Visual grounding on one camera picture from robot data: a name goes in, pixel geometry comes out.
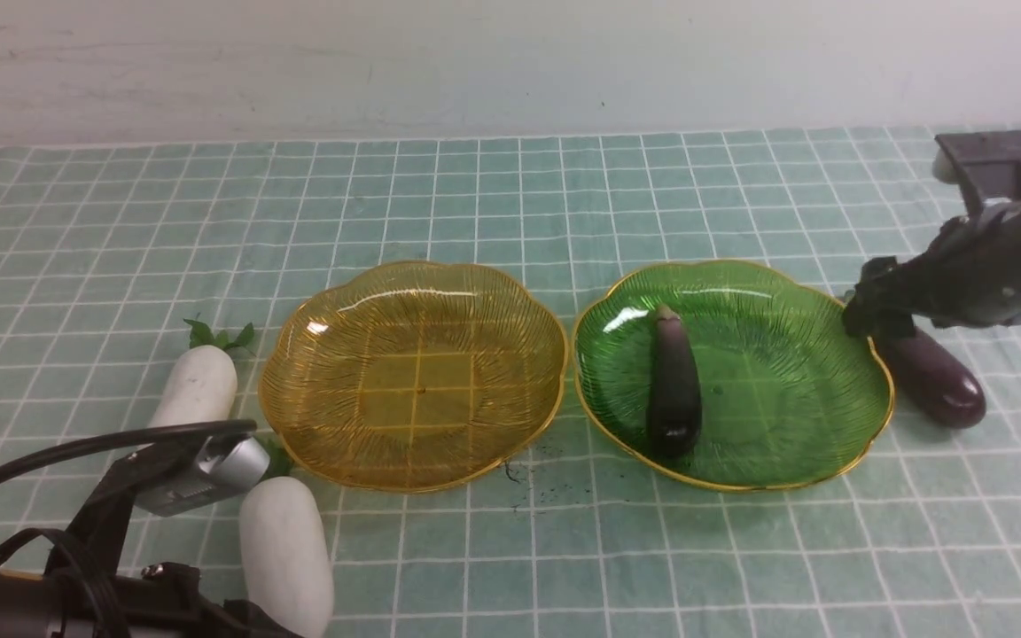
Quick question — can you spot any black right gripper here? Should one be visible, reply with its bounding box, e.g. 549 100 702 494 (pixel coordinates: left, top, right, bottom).
842 199 1021 338

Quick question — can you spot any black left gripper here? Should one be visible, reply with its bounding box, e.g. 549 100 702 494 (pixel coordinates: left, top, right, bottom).
114 563 296 637

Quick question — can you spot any green glass plate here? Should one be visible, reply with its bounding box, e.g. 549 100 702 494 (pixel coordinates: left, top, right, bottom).
572 260 895 493

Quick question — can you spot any white radish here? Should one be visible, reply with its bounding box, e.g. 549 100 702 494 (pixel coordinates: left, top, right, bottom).
238 433 335 637
147 316 255 428

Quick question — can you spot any purple eggplant with stem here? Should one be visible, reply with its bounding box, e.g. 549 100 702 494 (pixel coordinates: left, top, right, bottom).
645 306 702 459

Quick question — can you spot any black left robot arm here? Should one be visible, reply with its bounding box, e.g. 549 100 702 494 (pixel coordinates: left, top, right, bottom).
0 563 292 637

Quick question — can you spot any amber glass plate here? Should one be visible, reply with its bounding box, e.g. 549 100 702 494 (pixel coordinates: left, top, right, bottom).
258 260 570 494

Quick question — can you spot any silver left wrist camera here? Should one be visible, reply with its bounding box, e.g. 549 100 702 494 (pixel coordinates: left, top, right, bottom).
136 433 271 517

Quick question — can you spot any black camera cable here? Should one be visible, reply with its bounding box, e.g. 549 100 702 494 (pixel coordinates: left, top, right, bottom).
0 420 258 638

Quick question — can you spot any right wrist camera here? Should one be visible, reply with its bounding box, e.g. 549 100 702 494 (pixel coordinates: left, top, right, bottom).
931 129 1021 218

